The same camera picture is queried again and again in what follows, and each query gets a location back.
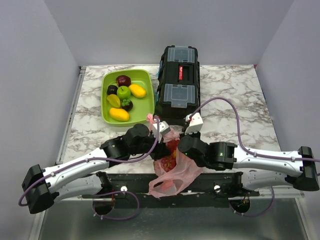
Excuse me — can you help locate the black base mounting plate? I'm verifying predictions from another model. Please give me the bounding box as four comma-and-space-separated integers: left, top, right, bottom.
87, 171, 260, 208

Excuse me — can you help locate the green plastic tray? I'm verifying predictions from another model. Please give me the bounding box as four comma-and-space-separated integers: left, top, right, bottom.
101, 69, 155, 127

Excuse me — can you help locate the yellow fake mango lower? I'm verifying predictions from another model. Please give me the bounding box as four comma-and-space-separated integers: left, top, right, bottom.
109, 107, 130, 122

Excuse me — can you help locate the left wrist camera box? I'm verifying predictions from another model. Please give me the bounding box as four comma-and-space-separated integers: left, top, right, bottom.
152, 121, 171, 142

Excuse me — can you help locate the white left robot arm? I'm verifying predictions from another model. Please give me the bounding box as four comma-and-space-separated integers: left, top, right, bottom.
18, 121, 170, 214

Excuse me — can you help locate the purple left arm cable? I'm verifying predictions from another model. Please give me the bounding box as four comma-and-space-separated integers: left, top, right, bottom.
18, 116, 161, 207

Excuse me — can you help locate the pink plastic bag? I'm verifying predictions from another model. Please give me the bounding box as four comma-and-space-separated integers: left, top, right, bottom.
147, 114, 203, 198

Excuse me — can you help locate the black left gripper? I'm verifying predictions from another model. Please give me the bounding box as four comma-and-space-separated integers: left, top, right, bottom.
129, 131, 172, 162

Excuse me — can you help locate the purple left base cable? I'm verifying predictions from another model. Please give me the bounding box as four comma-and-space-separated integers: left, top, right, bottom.
92, 190, 140, 221

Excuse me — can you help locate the yellow fake mango upper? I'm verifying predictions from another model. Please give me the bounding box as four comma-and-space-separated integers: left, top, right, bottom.
128, 84, 147, 99

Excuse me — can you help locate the black plastic toolbox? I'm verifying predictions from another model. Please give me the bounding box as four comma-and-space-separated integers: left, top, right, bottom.
154, 45, 201, 126

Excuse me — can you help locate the green fake apple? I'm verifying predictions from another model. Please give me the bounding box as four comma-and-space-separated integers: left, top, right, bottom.
117, 86, 131, 100

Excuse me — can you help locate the fake mangosteen green top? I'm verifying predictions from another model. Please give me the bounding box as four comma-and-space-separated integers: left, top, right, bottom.
121, 98, 134, 112

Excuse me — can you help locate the dark purple fake plum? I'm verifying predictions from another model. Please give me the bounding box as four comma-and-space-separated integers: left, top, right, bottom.
106, 85, 118, 96

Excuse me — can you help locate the dark red fake apple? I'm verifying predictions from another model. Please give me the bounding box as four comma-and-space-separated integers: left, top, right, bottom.
116, 75, 132, 87

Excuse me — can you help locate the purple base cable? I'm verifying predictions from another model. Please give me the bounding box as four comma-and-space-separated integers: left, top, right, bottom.
92, 190, 140, 221
227, 187, 275, 218

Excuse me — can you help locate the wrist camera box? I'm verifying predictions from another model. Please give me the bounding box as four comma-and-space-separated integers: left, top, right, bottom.
184, 112, 204, 134
152, 121, 171, 142

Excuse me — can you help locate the yellow fake starfruit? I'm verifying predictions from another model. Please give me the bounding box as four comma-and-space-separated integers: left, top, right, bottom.
106, 94, 121, 109

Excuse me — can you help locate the red fake grape bunch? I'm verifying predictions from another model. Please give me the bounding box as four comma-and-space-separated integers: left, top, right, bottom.
160, 140, 179, 172

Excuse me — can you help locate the yellow fake mango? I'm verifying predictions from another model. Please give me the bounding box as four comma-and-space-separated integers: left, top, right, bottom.
109, 107, 130, 122
128, 84, 147, 99

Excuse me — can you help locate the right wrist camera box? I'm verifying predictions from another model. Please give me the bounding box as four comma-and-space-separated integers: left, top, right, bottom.
184, 112, 204, 134

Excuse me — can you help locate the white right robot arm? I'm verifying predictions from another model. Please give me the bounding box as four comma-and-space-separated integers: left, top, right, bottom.
178, 134, 320, 196

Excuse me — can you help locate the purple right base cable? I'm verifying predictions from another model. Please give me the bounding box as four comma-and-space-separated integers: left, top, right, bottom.
227, 187, 275, 218

